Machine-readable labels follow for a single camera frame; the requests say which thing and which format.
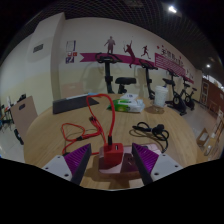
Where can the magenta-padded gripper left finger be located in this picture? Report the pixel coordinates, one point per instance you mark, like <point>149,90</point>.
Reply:
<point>75,160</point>

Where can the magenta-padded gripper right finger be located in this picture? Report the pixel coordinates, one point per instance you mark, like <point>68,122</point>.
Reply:
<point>148,160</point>

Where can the red charger block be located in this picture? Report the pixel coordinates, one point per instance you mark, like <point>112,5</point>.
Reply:
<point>113,154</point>

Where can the dark flat tablet case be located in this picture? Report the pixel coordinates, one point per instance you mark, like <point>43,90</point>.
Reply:
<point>73,104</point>

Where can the green wet wipes pack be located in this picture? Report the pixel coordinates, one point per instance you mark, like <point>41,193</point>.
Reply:
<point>128,106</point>

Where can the white cup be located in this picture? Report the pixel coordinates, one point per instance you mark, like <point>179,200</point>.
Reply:
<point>160,96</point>

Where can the white tissue box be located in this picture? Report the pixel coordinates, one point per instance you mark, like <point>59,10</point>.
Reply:
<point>129,96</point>

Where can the brown wooden shelf unit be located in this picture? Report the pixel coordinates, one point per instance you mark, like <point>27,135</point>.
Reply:
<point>213,95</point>

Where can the row of exercise bikes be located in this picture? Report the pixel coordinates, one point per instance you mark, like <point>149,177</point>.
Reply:
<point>107,71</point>

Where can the ceiling spot light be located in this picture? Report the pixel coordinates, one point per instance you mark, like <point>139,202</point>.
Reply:
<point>208,65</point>
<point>172,9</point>

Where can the wall poster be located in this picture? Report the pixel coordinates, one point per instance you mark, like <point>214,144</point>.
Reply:
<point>70,51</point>

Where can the wall air vent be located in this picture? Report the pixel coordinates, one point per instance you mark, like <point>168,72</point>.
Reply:
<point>38,48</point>

